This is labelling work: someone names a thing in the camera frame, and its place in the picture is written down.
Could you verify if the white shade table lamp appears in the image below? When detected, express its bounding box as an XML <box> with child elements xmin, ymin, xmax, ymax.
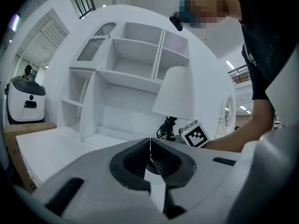
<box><xmin>146</xmin><ymin>66</ymin><xmax>196</xmax><ymax>175</ymax></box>

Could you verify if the white shelf cabinet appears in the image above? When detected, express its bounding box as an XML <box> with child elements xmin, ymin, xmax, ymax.
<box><xmin>57</xmin><ymin>21</ymin><xmax>191</xmax><ymax>145</ymax></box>

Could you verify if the white and grey mobile robot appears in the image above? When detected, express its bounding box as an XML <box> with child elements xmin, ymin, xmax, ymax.
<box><xmin>5</xmin><ymin>76</ymin><xmax>47</xmax><ymax>124</ymax></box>

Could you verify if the black lamp power cable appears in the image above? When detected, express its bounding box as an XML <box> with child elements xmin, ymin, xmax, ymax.
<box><xmin>156</xmin><ymin>116</ymin><xmax>178</xmax><ymax>140</ymax></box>

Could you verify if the brown cardboard box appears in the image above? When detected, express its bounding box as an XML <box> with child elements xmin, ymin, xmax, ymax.
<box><xmin>4</xmin><ymin>122</ymin><xmax>58</xmax><ymax>194</ymax></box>

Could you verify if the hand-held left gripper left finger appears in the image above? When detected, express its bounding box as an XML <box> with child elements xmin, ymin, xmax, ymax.
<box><xmin>32</xmin><ymin>138</ymin><xmax>164</xmax><ymax>219</ymax></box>

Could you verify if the person's head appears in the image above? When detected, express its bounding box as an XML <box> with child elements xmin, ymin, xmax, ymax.
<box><xmin>178</xmin><ymin>0</ymin><xmax>242</xmax><ymax>29</ymax></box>

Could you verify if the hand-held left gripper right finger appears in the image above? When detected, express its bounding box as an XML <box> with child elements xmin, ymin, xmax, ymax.
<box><xmin>150</xmin><ymin>138</ymin><xmax>243</xmax><ymax>220</ymax></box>

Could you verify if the black head-worn camera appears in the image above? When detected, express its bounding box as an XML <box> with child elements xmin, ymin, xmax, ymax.
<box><xmin>169</xmin><ymin>13</ymin><xmax>184</xmax><ymax>32</ymax></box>

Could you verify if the person's black shirt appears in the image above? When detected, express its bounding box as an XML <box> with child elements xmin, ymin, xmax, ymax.
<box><xmin>231</xmin><ymin>0</ymin><xmax>299</xmax><ymax>100</ymax></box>

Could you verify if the dark balcony railing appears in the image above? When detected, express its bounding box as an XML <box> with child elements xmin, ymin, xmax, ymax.
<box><xmin>228</xmin><ymin>64</ymin><xmax>252</xmax><ymax>85</ymax></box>

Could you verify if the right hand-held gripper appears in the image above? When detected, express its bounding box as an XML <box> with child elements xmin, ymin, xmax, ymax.
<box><xmin>172</xmin><ymin>119</ymin><xmax>210</xmax><ymax>148</ymax></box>

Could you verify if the white carved furniture piece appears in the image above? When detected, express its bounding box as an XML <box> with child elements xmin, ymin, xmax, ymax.
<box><xmin>215</xmin><ymin>94</ymin><xmax>236</xmax><ymax>140</ymax></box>

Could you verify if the person's right forearm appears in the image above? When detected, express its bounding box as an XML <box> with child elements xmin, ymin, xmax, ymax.
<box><xmin>203</xmin><ymin>111</ymin><xmax>276</xmax><ymax>153</ymax></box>

